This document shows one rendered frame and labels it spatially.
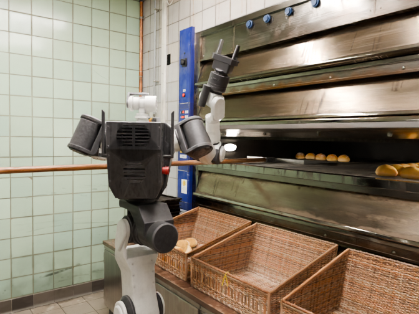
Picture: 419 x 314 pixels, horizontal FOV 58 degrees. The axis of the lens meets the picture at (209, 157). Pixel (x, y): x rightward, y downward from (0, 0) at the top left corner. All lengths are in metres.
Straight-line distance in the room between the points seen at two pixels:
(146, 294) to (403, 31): 1.52
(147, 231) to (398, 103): 1.14
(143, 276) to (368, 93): 1.26
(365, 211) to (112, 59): 2.42
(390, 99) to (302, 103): 0.47
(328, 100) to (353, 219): 0.58
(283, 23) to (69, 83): 1.80
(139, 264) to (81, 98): 1.96
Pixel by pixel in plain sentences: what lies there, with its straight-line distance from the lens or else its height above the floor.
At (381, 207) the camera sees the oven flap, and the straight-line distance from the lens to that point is 1.83.
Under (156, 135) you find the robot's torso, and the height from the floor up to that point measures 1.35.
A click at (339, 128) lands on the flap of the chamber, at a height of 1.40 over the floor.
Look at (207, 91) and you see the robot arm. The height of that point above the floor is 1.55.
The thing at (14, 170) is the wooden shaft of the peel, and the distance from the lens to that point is 1.88.
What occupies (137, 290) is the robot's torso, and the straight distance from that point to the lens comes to 1.63.
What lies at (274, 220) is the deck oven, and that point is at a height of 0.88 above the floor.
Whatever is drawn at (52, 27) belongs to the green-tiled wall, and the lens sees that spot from 3.32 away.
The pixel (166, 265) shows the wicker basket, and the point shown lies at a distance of 2.25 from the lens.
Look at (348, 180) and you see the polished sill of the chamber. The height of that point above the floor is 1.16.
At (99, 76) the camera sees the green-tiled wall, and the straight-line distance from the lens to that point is 3.36.
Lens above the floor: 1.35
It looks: 3 degrees down
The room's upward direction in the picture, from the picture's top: 1 degrees clockwise
